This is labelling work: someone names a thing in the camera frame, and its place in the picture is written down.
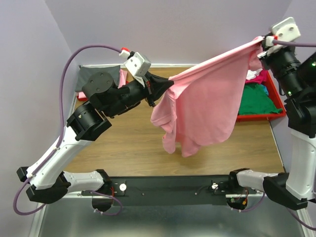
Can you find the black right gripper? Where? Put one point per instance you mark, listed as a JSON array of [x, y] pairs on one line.
[[267, 55]]

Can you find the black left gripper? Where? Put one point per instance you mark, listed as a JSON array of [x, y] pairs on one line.
[[149, 91]]

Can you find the light pink t shirt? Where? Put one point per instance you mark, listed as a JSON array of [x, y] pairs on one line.
[[201, 107]]

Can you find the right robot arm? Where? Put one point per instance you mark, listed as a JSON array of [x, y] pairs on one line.
[[296, 188]]

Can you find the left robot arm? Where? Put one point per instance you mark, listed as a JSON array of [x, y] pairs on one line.
[[47, 179]]

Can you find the magenta t shirt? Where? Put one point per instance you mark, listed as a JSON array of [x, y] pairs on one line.
[[259, 79]]

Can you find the red plastic bin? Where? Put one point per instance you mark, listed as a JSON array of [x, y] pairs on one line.
[[274, 96]]

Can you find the blue t shirt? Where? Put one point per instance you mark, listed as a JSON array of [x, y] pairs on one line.
[[265, 89]]

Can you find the folded pink t shirt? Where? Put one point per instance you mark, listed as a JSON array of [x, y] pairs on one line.
[[122, 77]]

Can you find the white t shirt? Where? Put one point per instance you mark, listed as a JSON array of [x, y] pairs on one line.
[[252, 74]]

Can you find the green t shirt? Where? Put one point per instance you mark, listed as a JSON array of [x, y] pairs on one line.
[[254, 101]]

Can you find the folded grey t shirt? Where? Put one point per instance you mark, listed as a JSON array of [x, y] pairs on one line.
[[85, 73]]

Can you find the folded red t shirt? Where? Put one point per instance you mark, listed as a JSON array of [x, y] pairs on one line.
[[82, 97]]

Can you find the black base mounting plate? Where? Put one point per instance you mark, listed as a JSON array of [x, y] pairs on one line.
[[173, 190]]

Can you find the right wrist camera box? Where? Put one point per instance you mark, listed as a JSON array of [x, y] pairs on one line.
[[285, 30]]

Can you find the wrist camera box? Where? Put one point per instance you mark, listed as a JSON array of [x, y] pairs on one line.
[[285, 30], [138, 65]]

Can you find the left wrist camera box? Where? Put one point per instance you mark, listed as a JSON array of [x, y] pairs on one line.
[[138, 65]]

